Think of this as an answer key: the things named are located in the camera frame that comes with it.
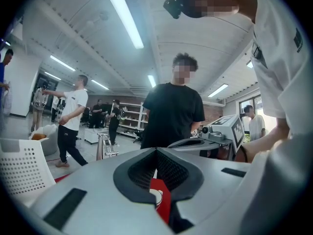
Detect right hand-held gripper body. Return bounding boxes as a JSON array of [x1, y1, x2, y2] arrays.
[[200, 114, 245, 154]]

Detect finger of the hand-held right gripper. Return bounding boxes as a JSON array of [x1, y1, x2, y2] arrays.
[[167, 138, 218, 149]]

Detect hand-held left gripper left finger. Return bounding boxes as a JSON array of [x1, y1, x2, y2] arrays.
[[31, 147, 177, 235]]

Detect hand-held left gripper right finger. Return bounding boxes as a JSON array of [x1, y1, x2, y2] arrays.
[[156, 147, 250, 235]]

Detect white perforated plastic basket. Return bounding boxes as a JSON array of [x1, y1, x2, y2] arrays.
[[0, 138, 57, 203]]

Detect person's right forearm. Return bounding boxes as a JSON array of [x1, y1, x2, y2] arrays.
[[241, 117, 291, 163]]

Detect silver metal stand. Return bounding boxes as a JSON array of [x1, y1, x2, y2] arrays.
[[96, 132, 120, 161]]

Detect red tablecloth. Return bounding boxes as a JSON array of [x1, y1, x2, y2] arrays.
[[54, 173, 72, 182]]

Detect white open shelf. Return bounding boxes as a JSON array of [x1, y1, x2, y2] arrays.
[[116, 102, 150, 139]]

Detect grey beanbag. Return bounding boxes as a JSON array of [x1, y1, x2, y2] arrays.
[[28, 125, 59, 158]]

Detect person's white t-shirt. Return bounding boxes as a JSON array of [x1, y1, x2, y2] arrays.
[[249, 0, 313, 205]]

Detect white checked cloth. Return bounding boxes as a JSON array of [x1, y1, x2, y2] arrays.
[[2, 82, 13, 115]]

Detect ceiling tube lights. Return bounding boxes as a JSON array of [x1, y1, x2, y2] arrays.
[[44, 0, 254, 99]]

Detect black head camera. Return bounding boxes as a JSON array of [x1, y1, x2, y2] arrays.
[[163, 0, 183, 19]]

